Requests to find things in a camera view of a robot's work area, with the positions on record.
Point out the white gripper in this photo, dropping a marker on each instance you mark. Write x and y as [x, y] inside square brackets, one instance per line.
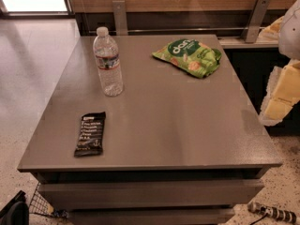
[291, 32]

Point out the green rice chip bag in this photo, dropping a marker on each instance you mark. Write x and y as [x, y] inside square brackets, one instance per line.
[191, 55]

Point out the grey drawer cabinet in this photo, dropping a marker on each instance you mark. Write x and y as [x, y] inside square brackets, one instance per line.
[176, 149]

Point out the clear plastic water bottle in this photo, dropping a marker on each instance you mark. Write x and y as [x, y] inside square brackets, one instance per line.
[108, 63]

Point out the black snack bar wrapper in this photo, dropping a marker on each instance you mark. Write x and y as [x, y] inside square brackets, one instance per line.
[91, 135]

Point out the right metal wall bracket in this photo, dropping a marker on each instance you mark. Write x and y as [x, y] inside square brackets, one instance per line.
[251, 31]

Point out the metal wall bracket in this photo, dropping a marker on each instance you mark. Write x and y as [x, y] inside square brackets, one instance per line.
[120, 17]
[251, 31]

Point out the metal wall rail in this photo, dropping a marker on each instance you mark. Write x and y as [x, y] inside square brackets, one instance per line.
[221, 31]

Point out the left metal wall bracket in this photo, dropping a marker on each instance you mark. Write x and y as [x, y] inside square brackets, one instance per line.
[120, 17]

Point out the black wire basket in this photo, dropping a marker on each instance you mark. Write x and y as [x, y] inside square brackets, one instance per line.
[39, 206]

